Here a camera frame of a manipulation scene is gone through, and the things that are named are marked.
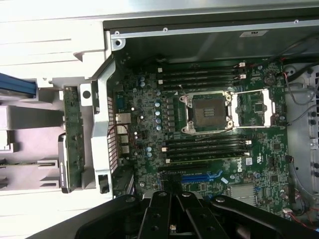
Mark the black expansion slot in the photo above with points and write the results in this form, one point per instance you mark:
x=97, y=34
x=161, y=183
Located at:
x=184, y=167

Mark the CPU socket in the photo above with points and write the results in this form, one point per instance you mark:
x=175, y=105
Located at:
x=207, y=112

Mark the grey parts rack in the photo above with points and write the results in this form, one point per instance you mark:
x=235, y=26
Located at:
x=30, y=119

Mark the black open PC case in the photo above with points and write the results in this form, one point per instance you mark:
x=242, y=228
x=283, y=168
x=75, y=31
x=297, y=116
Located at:
x=199, y=42

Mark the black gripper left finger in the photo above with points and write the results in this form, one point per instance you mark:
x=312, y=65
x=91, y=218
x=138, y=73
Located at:
x=154, y=219

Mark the silver disk bay cage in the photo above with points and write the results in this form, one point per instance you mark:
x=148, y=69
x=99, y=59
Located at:
x=306, y=159

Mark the green RAM stick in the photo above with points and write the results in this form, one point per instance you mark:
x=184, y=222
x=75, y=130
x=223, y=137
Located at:
x=25, y=163

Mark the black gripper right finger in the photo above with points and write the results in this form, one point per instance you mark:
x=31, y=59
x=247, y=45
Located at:
x=199, y=219

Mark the round coin cell battery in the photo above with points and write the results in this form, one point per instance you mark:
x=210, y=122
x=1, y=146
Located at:
x=269, y=79

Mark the silver chipset heatsink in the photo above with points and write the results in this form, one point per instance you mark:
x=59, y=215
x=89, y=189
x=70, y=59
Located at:
x=243, y=195

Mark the silver socket cover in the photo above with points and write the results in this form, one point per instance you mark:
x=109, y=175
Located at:
x=270, y=104

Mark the blue expansion slot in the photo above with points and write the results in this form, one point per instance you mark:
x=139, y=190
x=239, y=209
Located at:
x=197, y=177

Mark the green motherboard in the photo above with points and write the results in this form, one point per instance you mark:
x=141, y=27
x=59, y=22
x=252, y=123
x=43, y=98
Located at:
x=149, y=104

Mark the hard disk in blue caddy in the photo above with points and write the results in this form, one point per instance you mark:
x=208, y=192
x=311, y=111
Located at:
x=17, y=84

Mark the thin locking lever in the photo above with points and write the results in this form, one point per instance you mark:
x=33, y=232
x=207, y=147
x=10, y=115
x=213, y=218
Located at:
x=183, y=90

